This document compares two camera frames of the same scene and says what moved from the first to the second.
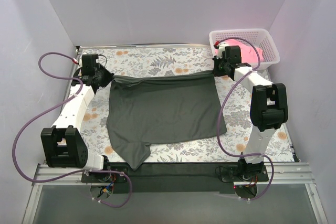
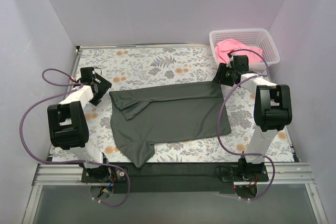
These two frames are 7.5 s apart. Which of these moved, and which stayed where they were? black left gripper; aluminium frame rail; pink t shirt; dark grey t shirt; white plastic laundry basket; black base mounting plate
Moved: black left gripper; dark grey t shirt
Stayed: white plastic laundry basket; aluminium frame rail; black base mounting plate; pink t shirt
